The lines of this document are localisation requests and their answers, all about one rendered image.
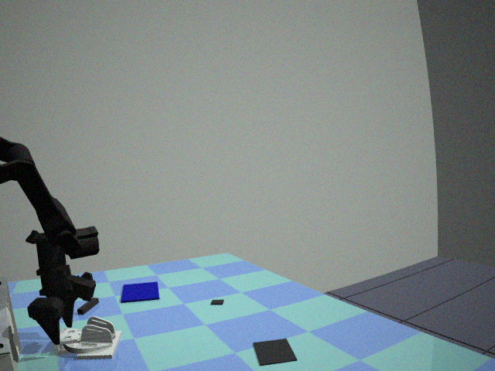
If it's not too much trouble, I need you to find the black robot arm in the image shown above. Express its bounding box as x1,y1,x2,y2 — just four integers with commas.
0,137,100,301

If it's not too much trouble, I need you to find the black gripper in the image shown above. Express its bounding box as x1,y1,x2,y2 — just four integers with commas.
27,261,78,345

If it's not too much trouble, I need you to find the dark grey rectangular bar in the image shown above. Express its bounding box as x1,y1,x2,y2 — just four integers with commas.
77,298,99,315

